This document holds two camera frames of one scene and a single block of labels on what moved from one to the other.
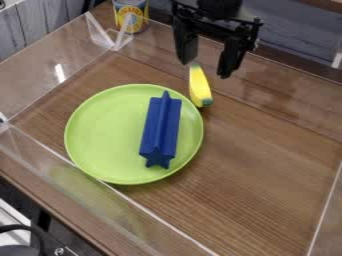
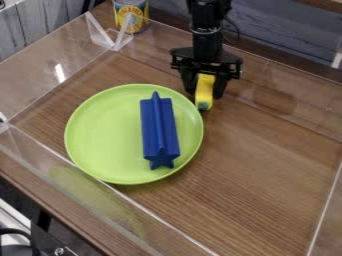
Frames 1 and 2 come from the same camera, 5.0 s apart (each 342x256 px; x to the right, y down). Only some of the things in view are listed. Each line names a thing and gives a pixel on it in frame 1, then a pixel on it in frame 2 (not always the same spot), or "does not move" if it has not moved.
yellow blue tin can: x=131 y=15 does not move
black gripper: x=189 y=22 → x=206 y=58
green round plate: x=105 y=128 does not move
